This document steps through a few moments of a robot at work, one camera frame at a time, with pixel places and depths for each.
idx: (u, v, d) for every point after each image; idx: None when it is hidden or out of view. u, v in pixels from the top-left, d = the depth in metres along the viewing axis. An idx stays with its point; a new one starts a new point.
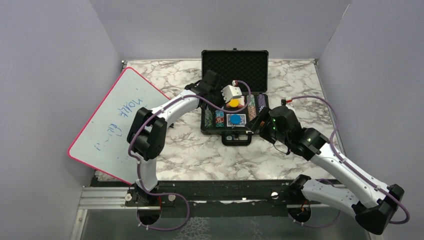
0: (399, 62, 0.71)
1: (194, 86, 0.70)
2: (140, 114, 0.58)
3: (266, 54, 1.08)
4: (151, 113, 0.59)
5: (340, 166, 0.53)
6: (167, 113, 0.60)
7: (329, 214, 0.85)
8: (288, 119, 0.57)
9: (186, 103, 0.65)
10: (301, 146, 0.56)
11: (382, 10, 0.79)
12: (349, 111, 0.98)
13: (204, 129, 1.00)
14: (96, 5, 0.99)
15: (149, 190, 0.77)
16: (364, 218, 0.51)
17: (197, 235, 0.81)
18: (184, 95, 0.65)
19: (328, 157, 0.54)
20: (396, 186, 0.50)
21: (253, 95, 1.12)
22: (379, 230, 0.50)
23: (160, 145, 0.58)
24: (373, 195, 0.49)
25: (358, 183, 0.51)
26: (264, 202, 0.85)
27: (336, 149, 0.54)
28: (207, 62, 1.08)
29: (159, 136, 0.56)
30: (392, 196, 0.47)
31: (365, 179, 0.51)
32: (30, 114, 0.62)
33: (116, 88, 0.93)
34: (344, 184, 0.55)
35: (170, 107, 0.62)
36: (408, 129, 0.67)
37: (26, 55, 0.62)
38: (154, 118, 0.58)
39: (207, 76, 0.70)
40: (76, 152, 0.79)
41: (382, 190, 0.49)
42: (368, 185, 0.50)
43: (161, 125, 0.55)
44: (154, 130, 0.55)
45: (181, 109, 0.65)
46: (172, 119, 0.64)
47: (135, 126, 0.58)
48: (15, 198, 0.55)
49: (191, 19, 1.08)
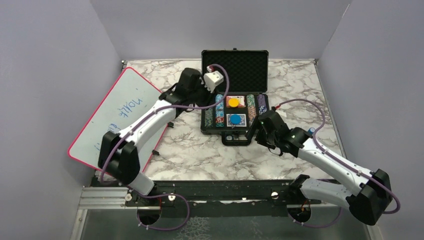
0: (399, 62, 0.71)
1: (168, 93, 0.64)
2: (107, 139, 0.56)
3: (266, 54, 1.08)
4: (119, 136, 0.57)
5: (323, 157, 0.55)
6: (137, 133, 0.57)
7: (329, 214, 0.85)
8: (274, 121, 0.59)
9: (160, 117, 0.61)
10: (288, 144, 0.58)
11: (383, 10, 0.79)
12: (349, 111, 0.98)
13: (204, 129, 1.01)
14: (95, 5, 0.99)
15: (147, 195, 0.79)
16: (355, 207, 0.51)
17: (197, 235, 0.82)
18: (156, 109, 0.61)
19: (310, 149, 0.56)
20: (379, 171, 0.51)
21: (253, 95, 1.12)
22: (372, 218, 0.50)
23: (134, 165, 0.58)
24: (356, 180, 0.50)
25: (341, 170, 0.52)
26: (264, 202, 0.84)
27: (318, 142, 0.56)
28: (207, 62, 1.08)
29: (129, 162, 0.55)
30: (374, 179, 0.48)
31: (347, 165, 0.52)
32: (29, 113, 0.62)
33: (116, 88, 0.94)
34: (331, 175, 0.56)
35: (140, 126, 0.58)
36: (408, 129, 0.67)
37: (26, 54, 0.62)
38: (124, 141, 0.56)
39: (182, 79, 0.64)
40: (76, 152, 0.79)
41: (364, 175, 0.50)
42: (350, 171, 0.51)
43: (130, 151, 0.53)
44: (125, 155, 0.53)
45: (155, 125, 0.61)
46: (147, 135, 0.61)
47: (105, 151, 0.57)
48: (15, 198, 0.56)
49: (191, 19, 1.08)
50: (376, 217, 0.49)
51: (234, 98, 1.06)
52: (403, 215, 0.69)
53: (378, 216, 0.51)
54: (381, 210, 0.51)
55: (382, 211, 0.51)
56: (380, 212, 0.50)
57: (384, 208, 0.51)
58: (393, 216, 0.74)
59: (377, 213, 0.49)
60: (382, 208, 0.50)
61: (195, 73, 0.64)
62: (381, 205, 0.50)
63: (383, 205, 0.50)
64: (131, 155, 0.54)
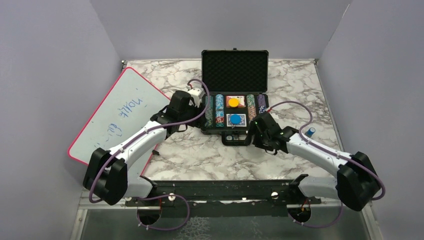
0: (400, 62, 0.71)
1: (159, 115, 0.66)
2: (97, 156, 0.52)
3: (266, 54, 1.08)
4: (110, 153, 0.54)
5: (306, 146, 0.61)
6: (127, 151, 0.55)
7: (328, 214, 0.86)
8: (266, 121, 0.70)
9: (151, 136, 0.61)
10: (277, 141, 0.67)
11: (382, 10, 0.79)
12: (349, 111, 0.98)
13: (204, 129, 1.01)
14: (96, 5, 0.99)
15: (145, 197, 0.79)
16: (341, 190, 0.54)
17: (197, 235, 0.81)
18: (148, 128, 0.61)
19: (296, 141, 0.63)
20: (360, 154, 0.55)
21: (253, 95, 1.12)
22: (359, 202, 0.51)
23: (123, 186, 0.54)
24: (336, 162, 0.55)
25: (322, 156, 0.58)
26: (264, 202, 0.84)
27: (303, 135, 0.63)
28: (207, 62, 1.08)
29: (118, 180, 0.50)
30: (351, 160, 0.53)
31: (327, 151, 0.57)
32: (29, 113, 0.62)
33: (116, 88, 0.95)
34: (319, 165, 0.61)
35: (131, 145, 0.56)
36: (409, 129, 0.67)
37: (26, 54, 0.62)
38: (113, 159, 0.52)
39: (172, 102, 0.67)
40: (76, 152, 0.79)
41: (343, 156, 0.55)
42: (330, 156, 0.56)
43: (120, 168, 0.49)
44: (114, 173, 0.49)
45: (145, 145, 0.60)
46: (136, 155, 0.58)
47: (93, 170, 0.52)
48: (15, 198, 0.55)
49: (191, 19, 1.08)
50: (361, 199, 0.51)
51: (234, 98, 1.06)
52: (403, 215, 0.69)
53: (366, 201, 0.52)
54: (369, 194, 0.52)
55: (370, 196, 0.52)
56: (367, 195, 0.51)
57: (372, 193, 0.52)
58: (394, 216, 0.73)
59: (363, 195, 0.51)
60: (369, 191, 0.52)
61: (185, 96, 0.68)
62: (366, 188, 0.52)
63: (369, 188, 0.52)
64: (121, 173, 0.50)
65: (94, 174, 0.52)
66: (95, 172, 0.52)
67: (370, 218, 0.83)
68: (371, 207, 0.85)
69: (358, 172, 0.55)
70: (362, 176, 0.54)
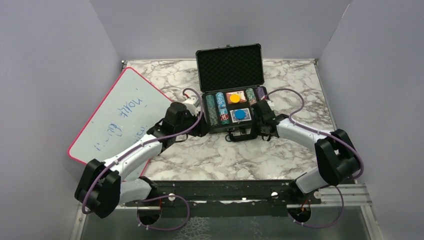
0: (400, 63, 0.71)
1: (156, 128, 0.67)
2: (90, 167, 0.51)
3: (259, 47, 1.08)
4: (104, 164, 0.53)
5: (293, 127, 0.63)
6: (122, 164, 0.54)
7: (328, 215, 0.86)
8: (261, 107, 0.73)
9: (147, 149, 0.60)
10: (270, 126, 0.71)
11: (382, 10, 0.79)
12: (350, 110, 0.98)
13: (212, 128, 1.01)
14: (95, 4, 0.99)
15: (144, 198, 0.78)
16: (320, 165, 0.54)
17: (197, 235, 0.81)
18: (143, 141, 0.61)
19: (284, 123, 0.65)
20: (340, 130, 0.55)
21: (251, 87, 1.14)
22: (337, 176, 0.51)
23: (115, 199, 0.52)
24: (315, 137, 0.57)
25: (305, 133, 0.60)
26: (264, 202, 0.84)
27: (292, 119, 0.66)
28: (202, 62, 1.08)
29: (112, 193, 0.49)
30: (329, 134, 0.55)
31: (309, 128, 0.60)
32: (29, 114, 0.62)
33: (116, 88, 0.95)
34: (305, 145, 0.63)
35: (126, 157, 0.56)
36: (408, 129, 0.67)
37: (26, 55, 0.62)
38: (107, 171, 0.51)
39: (167, 116, 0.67)
40: (77, 152, 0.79)
41: (322, 132, 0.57)
42: (312, 133, 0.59)
43: (114, 180, 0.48)
44: (107, 186, 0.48)
45: (141, 158, 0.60)
46: (131, 167, 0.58)
47: (85, 182, 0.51)
48: (15, 200, 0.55)
49: (191, 19, 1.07)
50: (339, 173, 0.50)
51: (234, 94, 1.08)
52: (403, 215, 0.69)
53: (345, 176, 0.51)
54: (349, 171, 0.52)
55: (350, 173, 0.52)
56: (346, 171, 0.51)
57: (352, 169, 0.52)
58: (395, 216, 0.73)
59: (341, 170, 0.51)
60: (348, 167, 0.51)
61: (180, 109, 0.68)
62: (346, 163, 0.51)
63: (348, 163, 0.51)
64: (114, 186, 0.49)
65: (86, 186, 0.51)
66: (88, 184, 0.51)
67: (371, 218, 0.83)
68: (371, 208, 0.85)
69: (339, 149, 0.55)
70: (344, 153, 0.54)
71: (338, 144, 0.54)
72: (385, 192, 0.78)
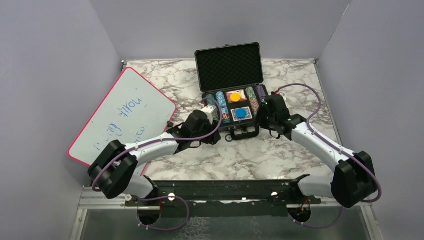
0: (399, 63, 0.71)
1: (176, 130, 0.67)
2: (112, 147, 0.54)
3: (257, 45, 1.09)
4: (124, 148, 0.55)
5: (311, 136, 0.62)
6: (141, 151, 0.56)
7: (328, 215, 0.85)
8: (277, 104, 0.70)
9: (164, 145, 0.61)
10: (283, 126, 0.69)
11: (382, 10, 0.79)
12: (350, 111, 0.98)
13: None
14: (95, 5, 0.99)
15: (144, 198, 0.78)
16: (335, 185, 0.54)
17: (197, 235, 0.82)
18: (163, 138, 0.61)
19: (301, 130, 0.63)
20: (363, 153, 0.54)
21: (250, 86, 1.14)
22: (352, 199, 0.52)
23: (124, 186, 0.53)
24: (336, 156, 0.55)
25: (325, 148, 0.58)
26: (263, 202, 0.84)
27: (310, 126, 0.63)
28: (201, 62, 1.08)
29: (125, 175, 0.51)
30: (354, 158, 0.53)
31: (331, 144, 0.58)
32: (29, 113, 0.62)
33: (116, 88, 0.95)
34: (320, 157, 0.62)
35: (145, 146, 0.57)
36: (408, 129, 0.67)
37: (26, 54, 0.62)
38: (126, 154, 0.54)
39: (188, 121, 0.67)
40: (77, 152, 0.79)
41: (345, 153, 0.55)
42: (333, 150, 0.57)
43: (130, 164, 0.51)
44: (123, 167, 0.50)
45: (157, 151, 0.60)
46: (145, 158, 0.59)
47: (103, 160, 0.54)
48: (15, 200, 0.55)
49: (190, 19, 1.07)
50: (353, 197, 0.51)
51: (234, 93, 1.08)
52: (402, 215, 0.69)
53: (358, 200, 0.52)
54: (362, 195, 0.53)
55: (363, 197, 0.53)
56: (360, 195, 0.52)
57: (366, 193, 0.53)
58: (395, 216, 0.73)
59: (356, 193, 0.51)
60: (363, 192, 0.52)
61: (202, 117, 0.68)
62: (361, 187, 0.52)
63: (364, 188, 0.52)
64: (128, 170, 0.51)
65: (103, 164, 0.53)
66: (105, 163, 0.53)
67: (371, 218, 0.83)
68: (371, 208, 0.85)
69: (357, 170, 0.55)
70: (361, 175, 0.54)
71: (357, 166, 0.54)
72: (384, 192, 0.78)
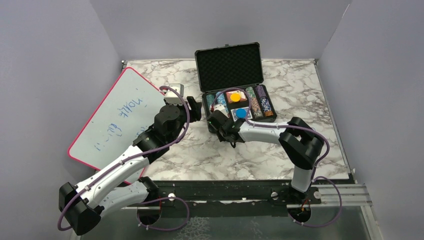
0: (399, 63, 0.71)
1: (145, 138, 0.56)
2: (63, 192, 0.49)
3: (257, 45, 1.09)
4: (77, 189, 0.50)
5: (254, 129, 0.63)
6: (94, 189, 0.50)
7: (328, 214, 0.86)
8: (218, 119, 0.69)
9: (127, 168, 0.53)
10: (232, 135, 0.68)
11: (382, 10, 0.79)
12: (349, 110, 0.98)
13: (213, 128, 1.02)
14: (95, 5, 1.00)
15: (142, 201, 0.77)
16: (291, 156, 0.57)
17: (196, 235, 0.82)
18: (123, 159, 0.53)
19: (244, 127, 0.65)
20: (295, 118, 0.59)
21: (251, 86, 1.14)
22: (310, 161, 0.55)
23: (93, 221, 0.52)
24: (277, 132, 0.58)
25: (265, 131, 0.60)
26: (264, 202, 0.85)
27: (248, 121, 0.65)
28: (201, 62, 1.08)
29: (85, 219, 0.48)
30: (289, 126, 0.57)
31: (268, 125, 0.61)
32: (29, 113, 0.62)
33: (116, 88, 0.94)
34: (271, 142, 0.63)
35: (100, 181, 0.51)
36: (408, 130, 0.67)
37: (27, 54, 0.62)
38: (78, 198, 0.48)
39: (155, 124, 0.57)
40: (76, 151, 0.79)
41: (281, 125, 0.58)
42: (271, 128, 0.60)
43: (82, 210, 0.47)
44: (76, 215, 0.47)
45: (120, 177, 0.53)
46: (109, 188, 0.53)
47: (61, 203, 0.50)
48: (16, 200, 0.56)
49: (190, 19, 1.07)
50: (309, 157, 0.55)
51: (234, 93, 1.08)
52: (402, 215, 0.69)
53: (314, 159, 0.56)
54: (316, 152, 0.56)
55: (318, 155, 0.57)
56: (313, 153, 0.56)
57: (317, 150, 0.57)
58: (395, 216, 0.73)
59: (309, 154, 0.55)
60: (314, 149, 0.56)
61: (171, 116, 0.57)
62: (311, 146, 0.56)
63: (313, 146, 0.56)
64: (81, 216, 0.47)
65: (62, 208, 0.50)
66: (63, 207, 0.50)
67: (370, 219, 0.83)
68: (371, 208, 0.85)
69: (300, 134, 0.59)
70: (305, 137, 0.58)
71: (297, 130, 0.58)
72: (384, 192, 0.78)
